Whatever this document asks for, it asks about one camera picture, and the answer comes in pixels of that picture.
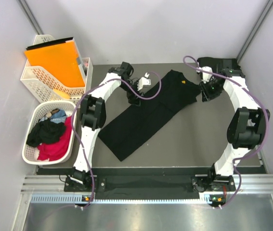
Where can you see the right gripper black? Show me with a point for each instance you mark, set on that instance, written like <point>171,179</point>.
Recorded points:
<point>206,96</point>

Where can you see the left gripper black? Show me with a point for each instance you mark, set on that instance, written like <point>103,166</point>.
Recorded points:
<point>133,99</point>

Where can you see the black t shirt flower print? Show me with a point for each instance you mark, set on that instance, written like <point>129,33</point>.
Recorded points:
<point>137,124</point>

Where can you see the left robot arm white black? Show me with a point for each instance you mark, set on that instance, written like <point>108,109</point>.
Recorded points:
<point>93,117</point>

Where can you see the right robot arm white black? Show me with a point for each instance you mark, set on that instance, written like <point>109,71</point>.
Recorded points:
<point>247,127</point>

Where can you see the folded black t shirt stack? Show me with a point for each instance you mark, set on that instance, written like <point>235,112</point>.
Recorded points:
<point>217,64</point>

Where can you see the blue garment in basket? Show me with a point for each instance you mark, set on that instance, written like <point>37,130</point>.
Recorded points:
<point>56,116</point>

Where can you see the orange folder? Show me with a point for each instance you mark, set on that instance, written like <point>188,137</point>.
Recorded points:
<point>63,61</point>

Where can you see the white perforated file organizer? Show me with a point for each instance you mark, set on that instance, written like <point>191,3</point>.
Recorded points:
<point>42,84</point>

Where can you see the black folder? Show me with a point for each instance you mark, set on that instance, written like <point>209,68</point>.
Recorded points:
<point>49,43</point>

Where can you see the red garment in basket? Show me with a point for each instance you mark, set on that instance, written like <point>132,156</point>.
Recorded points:
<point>55,151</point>

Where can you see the white oval laundry basket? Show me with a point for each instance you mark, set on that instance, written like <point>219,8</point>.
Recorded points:
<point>30,154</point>

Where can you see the black garment in basket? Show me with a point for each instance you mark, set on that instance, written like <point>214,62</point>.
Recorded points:
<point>45,132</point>

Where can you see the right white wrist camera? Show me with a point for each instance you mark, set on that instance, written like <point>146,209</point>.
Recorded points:
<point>206,73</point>

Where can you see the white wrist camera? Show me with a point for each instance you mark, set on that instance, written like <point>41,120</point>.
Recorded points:
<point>144,81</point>
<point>206,73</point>

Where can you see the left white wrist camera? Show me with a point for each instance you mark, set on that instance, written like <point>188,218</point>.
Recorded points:
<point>144,81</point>

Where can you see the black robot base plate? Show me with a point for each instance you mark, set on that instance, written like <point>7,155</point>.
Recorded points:
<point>156,183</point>

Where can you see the aluminium frame rail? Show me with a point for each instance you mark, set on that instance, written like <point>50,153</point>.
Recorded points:
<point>50,189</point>

